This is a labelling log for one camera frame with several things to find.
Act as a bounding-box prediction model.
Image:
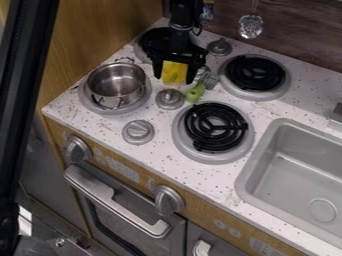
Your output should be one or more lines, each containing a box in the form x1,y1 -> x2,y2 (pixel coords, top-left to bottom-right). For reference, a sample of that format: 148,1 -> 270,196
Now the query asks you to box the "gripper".
145,29 -> 210,85

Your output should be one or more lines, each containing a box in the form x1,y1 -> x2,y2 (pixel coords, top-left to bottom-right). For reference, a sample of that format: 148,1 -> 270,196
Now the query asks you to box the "yellow toy pepper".
160,60 -> 190,86

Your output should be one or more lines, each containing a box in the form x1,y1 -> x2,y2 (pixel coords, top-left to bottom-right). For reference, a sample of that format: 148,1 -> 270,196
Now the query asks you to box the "silver pot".
84,57 -> 149,110

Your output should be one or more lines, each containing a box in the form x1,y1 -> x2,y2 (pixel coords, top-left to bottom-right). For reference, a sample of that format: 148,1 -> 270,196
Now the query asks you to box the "toy stove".
76,26 -> 294,166

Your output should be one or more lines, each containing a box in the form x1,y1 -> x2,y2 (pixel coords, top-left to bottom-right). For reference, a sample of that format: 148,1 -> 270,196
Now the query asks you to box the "silver slotted spoon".
236,0 -> 266,40

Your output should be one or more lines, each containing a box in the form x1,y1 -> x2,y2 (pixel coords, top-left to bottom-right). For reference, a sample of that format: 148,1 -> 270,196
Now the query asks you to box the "toy sink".
233,117 -> 342,250

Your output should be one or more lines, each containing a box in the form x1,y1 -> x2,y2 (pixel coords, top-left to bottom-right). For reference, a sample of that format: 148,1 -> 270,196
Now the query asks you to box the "green handled tool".
184,67 -> 221,104

